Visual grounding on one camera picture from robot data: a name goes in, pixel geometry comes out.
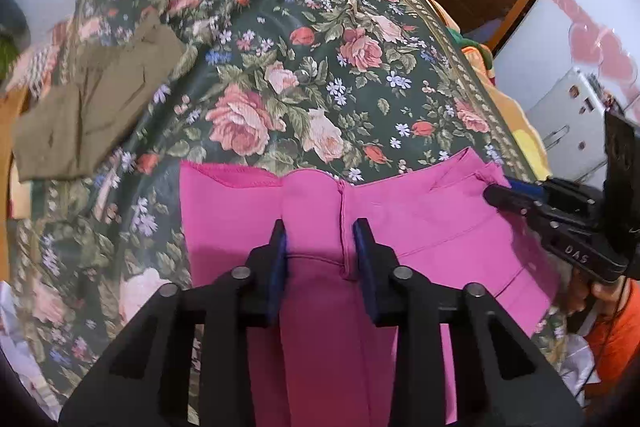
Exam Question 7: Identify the wooden lap table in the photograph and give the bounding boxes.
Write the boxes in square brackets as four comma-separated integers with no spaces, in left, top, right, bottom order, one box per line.
[0,89,26,283]

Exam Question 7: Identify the pink pants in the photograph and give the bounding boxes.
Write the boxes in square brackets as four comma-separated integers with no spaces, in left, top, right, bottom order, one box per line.
[178,147,561,427]

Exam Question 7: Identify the olive green pants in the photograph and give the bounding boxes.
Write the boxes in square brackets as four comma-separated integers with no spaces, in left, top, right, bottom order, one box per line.
[12,14,188,182]

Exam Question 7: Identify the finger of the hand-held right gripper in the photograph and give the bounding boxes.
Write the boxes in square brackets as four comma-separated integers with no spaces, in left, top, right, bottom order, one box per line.
[482,183,557,233]
[504,176,551,200]

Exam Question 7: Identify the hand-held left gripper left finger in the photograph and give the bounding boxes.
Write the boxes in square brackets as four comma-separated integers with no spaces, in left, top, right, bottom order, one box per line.
[59,219,288,427]

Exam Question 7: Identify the striped bed sheet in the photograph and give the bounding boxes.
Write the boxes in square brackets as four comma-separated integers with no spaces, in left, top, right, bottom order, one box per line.
[20,19,71,98]

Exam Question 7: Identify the orange yellow green blanket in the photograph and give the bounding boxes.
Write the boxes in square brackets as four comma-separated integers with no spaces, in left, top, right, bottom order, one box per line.
[410,0,551,178]

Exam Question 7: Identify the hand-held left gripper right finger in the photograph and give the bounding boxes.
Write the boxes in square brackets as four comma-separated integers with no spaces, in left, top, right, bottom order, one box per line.
[352,218,586,427]

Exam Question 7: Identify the grey plush pillow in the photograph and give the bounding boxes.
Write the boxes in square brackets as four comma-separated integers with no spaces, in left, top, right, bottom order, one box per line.
[0,0,31,52]

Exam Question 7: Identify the dark floral blanket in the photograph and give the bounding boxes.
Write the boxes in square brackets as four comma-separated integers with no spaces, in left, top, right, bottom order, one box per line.
[10,0,568,408]

